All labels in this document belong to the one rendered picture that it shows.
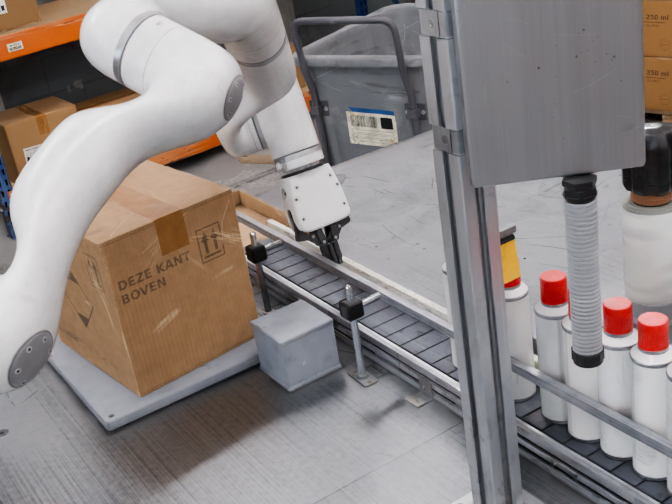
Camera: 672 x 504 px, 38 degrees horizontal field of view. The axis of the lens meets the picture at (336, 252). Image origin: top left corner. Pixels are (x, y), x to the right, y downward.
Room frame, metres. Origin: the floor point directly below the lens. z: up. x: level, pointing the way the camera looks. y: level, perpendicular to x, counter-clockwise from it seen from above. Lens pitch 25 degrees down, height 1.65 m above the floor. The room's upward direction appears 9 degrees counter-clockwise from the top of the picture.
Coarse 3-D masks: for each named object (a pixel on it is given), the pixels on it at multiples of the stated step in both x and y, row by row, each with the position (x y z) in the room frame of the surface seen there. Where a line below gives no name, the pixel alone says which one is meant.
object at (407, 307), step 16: (256, 224) 1.68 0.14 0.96; (288, 240) 1.58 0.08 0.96; (304, 256) 1.53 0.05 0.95; (320, 256) 1.49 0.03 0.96; (336, 272) 1.44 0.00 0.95; (352, 272) 1.41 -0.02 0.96; (368, 288) 1.36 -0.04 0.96; (400, 304) 1.29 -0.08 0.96; (432, 320) 1.22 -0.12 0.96; (448, 336) 1.19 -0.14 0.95; (512, 368) 1.07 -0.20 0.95; (528, 368) 1.06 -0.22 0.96; (544, 384) 1.02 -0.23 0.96; (560, 384) 1.01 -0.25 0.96; (576, 400) 0.98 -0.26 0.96; (592, 400) 0.97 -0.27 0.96; (608, 416) 0.93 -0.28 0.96; (624, 416) 0.93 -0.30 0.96; (624, 432) 0.91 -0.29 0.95; (640, 432) 0.89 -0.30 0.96; (656, 448) 0.87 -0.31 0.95
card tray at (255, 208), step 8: (232, 192) 2.12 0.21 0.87; (240, 192) 2.12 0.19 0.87; (240, 200) 2.13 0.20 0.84; (248, 200) 2.09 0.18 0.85; (256, 200) 2.05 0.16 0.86; (240, 208) 2.10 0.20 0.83; (248, 208) 2.09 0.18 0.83; (256, 208) 2.06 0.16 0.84; (264, 208) 2.03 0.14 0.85; (272, 208) 1.99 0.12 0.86; (248, 216) 2.04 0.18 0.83; (256, 216) 2.04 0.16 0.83; (264, 216) 2.03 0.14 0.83; (272, 216) 2.00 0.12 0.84; (280, 216) 1.96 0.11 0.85; (240, 224) 2.01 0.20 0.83; (264, 224) 1.98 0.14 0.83; (288, 224) 1.94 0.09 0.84; (240, 232) 1.96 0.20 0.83; (248, 232) 1.95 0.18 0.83; (256, 232) 1.95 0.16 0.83; (304, 232) 1.88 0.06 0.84; (248, 240) 1.91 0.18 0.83
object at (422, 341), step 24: (264, 240) 1.79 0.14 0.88; (264, 264) 1.68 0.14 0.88; (288, 264) 1.66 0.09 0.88; (312, 264) 1.64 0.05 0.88; (312, 288) 1.54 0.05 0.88; (336, 288) 1.53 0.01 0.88; (360, 288) 1.51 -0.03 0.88; (384, 312) 1.41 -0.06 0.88; (384, 336) 1.34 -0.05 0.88; (408, 336) 1.33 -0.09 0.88; (432, 336) 1.31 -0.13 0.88; (432, 360) 1.24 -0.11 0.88; (528, 408) 1.09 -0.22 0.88; (552, 432) 1.03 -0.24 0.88; (600, 456) 0.96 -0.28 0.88; (624, 480) 0.92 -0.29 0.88; (648, 480) 0.91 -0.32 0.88
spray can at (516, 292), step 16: (512, 288) 1.11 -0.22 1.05; (528, 288) 1.12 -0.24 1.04; (512, 304) 1.10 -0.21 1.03; (528, 304) 1.11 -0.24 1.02; (512, 320) 1.10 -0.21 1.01; (528, 320) 1.11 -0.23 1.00; (512, 336) 1.10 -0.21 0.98; (528, 336) 1.11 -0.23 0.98; (512, 352) 1.10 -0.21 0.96; (528, 352) 1.11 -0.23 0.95; (528, 384) 1.10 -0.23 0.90
